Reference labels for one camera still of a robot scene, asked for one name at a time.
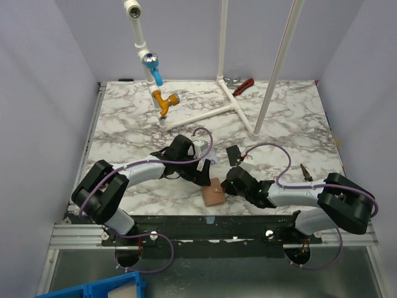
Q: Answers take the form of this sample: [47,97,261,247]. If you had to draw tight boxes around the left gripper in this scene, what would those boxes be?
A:
[176,153,211,186]

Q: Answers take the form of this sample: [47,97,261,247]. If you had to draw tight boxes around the pink leather card holder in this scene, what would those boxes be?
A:
[202,178,226,207]

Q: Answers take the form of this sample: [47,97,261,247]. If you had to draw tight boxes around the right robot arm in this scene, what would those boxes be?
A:
[221,166,378,243]

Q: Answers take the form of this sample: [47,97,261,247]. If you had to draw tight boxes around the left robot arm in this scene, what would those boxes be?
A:
[71,135,213,245]

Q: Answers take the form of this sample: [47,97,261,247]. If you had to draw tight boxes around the black VIP card stack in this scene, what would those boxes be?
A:
[226,145,242,167]

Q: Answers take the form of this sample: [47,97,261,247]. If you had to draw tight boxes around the silver VIP card stack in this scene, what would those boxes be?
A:
[207,150,218,165]

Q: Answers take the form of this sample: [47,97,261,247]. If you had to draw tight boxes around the orange valve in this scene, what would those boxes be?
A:
[152,91,180,118]

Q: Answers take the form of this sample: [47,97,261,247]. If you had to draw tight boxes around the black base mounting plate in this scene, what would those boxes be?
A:
[102,215,321,259]

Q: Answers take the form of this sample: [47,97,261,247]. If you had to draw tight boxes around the metal clamp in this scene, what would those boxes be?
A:
[223,77,241,86]

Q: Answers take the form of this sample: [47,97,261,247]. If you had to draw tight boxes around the blue valve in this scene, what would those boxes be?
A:
[142,52,163,86]

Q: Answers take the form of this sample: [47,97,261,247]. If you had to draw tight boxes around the blue plastic bin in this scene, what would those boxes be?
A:
[37,273,146,298]

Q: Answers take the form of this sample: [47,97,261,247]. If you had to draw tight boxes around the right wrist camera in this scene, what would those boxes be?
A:
[239,155,256,171]

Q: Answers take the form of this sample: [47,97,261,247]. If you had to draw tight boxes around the yellow handled pliers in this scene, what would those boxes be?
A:
[300,163,313,182]

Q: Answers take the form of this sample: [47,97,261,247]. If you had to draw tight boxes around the white PVC pipe frame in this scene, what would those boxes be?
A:
[123,1,305,140]

